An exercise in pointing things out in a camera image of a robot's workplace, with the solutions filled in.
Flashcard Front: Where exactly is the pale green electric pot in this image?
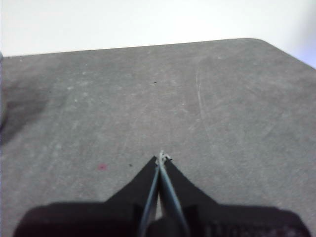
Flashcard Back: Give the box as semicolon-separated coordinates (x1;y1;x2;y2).
0;51;7;132

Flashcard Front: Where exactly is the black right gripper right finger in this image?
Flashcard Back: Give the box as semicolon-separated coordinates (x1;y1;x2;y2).
159;157;312;237

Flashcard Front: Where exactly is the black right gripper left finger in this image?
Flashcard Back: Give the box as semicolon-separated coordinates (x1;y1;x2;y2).
14;155;160;237

